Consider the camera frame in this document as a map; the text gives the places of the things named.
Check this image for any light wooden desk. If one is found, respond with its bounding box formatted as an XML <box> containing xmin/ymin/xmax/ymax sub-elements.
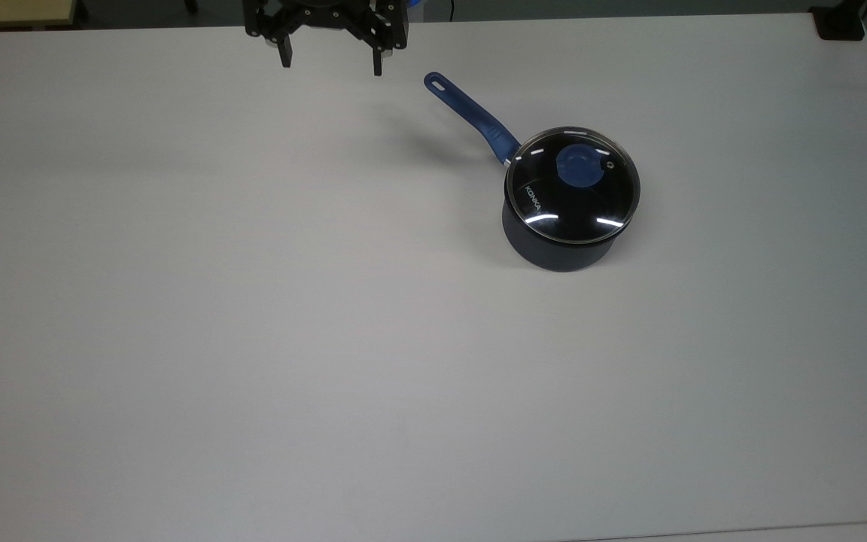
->
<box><xmin>0</xmin><ymin>0</ymin><xmax>77</xmax><ymax>31</ymax></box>

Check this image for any glass lid with blue knob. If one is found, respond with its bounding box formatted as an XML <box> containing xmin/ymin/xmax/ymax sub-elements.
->
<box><xmin>505</xmin><ymin>126</ymin><xmax>641</xmax><ymax>245</ymax></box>

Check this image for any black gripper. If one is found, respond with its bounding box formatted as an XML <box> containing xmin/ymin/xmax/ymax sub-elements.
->
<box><xmin>245</xmin><ymin>0</ymin><xmax>409</xmax><ymax>78</ymax></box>

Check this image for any dark saucepan with blue handle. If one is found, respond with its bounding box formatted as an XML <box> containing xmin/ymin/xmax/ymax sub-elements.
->
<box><xmin>424</xmin><ymin>72</ymin><xmax>641</xmax><ymax>273</ymax></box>

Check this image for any black table clamp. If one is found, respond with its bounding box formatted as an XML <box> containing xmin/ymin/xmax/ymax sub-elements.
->
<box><xmin>810</xmin><ymin>0</ymin><xmax>867</xmax><ymax>41</ymax></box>

